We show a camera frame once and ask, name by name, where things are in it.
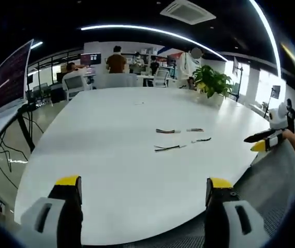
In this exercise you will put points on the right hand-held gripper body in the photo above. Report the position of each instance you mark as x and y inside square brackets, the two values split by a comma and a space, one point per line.
[277, 117]

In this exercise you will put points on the wall display screen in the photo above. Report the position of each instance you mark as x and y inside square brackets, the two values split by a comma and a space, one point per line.
[90, 59]

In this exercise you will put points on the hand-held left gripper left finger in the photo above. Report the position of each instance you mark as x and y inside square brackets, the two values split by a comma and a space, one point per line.
[59, 222]

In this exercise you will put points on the large curved monitor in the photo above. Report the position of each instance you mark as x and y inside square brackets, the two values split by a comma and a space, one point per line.
[10, 77]

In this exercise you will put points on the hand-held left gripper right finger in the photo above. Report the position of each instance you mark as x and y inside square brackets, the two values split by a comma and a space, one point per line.
[222, 222]

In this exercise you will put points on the black tripod with device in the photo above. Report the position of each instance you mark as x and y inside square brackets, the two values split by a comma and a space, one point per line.
[273, 94]

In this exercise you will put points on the white mesh office chair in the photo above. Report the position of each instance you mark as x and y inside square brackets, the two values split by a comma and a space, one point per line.
[75, 85]
[161, 76]

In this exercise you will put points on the ceiling air conditioner vent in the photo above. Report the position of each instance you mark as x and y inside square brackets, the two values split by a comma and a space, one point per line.
[187, 10]

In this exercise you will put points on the green potted plant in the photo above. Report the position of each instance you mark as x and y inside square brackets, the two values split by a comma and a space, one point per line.
[212, 80]

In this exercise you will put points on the grey mesh office chair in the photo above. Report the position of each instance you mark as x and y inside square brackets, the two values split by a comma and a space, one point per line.
[271, 180]

